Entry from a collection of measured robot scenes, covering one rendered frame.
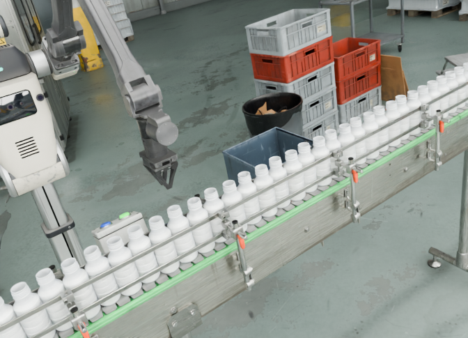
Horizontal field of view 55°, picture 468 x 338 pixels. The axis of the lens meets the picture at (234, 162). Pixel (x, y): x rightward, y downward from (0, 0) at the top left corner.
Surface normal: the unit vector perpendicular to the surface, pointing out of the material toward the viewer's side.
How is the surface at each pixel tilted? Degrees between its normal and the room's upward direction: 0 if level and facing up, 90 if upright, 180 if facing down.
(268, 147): 90
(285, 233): 90
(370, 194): 90
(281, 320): 0
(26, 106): 90
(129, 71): 57
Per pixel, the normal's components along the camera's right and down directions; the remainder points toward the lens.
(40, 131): 0.56, 0.29
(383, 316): -0.17, -0.88
